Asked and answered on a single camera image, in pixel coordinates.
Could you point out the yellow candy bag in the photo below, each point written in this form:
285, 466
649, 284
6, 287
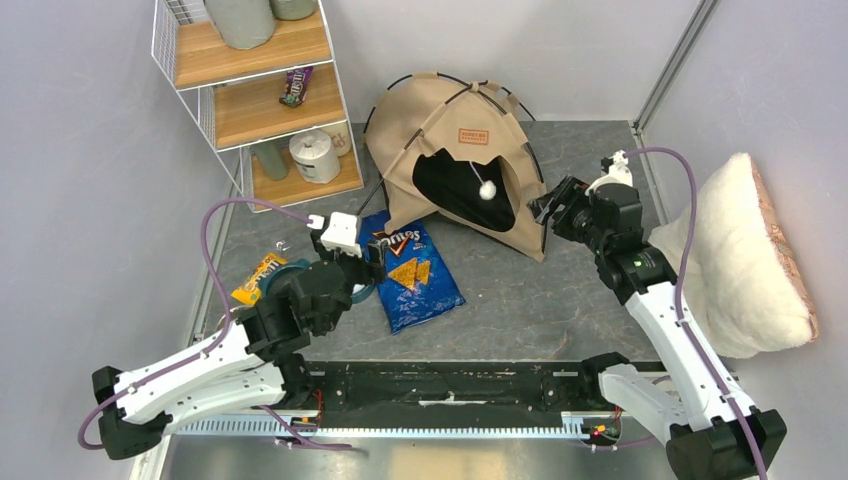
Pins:
249, 291

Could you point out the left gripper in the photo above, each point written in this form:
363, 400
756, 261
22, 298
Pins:
370, 271

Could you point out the black mounting base plate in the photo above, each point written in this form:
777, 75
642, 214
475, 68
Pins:
445, 394

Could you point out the white ceramic mug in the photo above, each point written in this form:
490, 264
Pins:
341, 138

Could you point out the green can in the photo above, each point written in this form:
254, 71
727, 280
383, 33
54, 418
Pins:
271, 159

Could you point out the grey felt basket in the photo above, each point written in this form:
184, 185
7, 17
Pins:
293, 10
242, 24

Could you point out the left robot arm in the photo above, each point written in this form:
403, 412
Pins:
252, 361

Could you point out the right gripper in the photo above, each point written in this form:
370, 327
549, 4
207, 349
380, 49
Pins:
569, 192

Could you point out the white fluffy pet cushion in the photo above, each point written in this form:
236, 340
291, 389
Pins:
742, 283

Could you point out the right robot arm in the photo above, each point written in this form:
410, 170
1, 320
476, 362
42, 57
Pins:
711, 429

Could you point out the black tent pole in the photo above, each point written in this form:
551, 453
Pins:
503, 132
400, 115

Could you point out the aluminium corner rail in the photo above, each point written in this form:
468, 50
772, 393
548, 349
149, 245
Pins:
693, 30

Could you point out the white pompom toy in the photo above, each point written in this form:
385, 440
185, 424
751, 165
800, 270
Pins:
487, 188

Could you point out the brown candy bag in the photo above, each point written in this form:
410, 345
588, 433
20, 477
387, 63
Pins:
296, 85

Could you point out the tan pet tent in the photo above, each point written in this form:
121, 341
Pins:
450, 152

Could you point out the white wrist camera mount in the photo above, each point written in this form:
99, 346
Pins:
615, 170

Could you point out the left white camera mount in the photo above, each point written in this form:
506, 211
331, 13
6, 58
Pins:
337, 233

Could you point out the white wire wooden shelf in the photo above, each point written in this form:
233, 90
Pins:
232, 95

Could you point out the blue Doritos chip bag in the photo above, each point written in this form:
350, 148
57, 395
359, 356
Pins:
419, 285

